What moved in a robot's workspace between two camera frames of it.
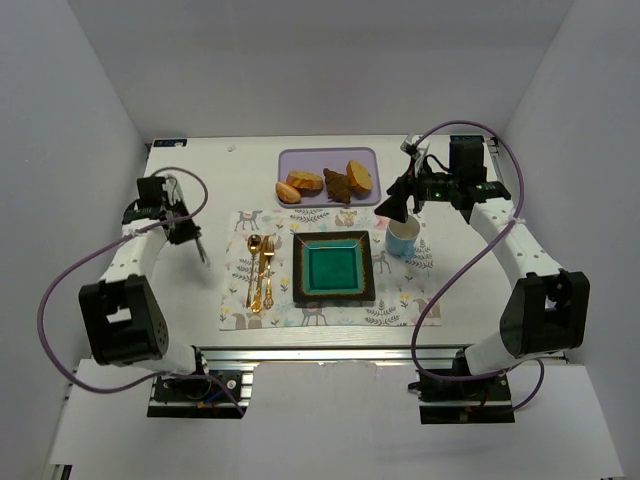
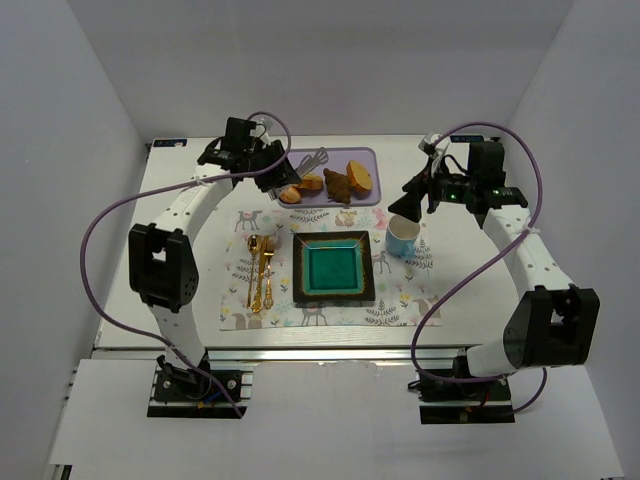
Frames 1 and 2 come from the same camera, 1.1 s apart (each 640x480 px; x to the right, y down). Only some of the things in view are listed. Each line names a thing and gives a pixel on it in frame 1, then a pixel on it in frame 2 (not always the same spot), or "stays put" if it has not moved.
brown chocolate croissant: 338,186 stays put
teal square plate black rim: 333,266 stays put
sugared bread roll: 287,193 stays put
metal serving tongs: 203,254 to 307,165
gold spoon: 254,244 stays put
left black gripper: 185,233 to 273,170
